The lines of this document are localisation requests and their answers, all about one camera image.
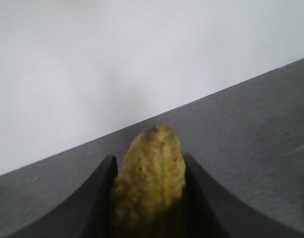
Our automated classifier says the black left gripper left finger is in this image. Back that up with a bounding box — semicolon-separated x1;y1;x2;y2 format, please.
8;155;118;238

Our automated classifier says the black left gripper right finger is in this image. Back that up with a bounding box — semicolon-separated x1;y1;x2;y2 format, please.
182;152;304;238

